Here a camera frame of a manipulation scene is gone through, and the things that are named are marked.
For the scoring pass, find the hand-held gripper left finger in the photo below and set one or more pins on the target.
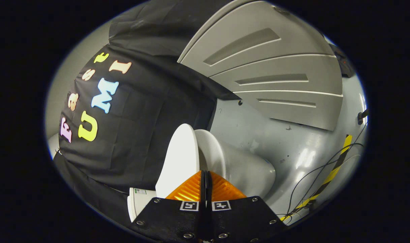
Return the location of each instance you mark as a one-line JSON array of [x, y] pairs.
[[172, 216]]

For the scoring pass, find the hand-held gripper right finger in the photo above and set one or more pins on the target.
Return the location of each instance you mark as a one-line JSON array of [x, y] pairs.
[[240, 216]]

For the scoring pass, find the white toilet lid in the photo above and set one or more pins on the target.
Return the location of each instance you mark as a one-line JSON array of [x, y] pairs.
[[178, 158]]

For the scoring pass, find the white ceramic toilet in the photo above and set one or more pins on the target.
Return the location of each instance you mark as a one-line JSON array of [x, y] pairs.
[[245, 172]]

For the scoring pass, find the black backdrop cloth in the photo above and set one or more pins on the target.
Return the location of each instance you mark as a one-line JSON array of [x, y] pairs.
[[140, 128]]

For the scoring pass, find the yellow black hazard tape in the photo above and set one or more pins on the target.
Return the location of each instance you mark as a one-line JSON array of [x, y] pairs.
[[338, 162]]

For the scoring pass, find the white cabinet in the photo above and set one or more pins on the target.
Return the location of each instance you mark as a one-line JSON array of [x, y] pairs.
[[275, 67]]

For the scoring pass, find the black plug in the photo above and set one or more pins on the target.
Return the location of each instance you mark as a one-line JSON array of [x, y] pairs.
[[361, 116]]

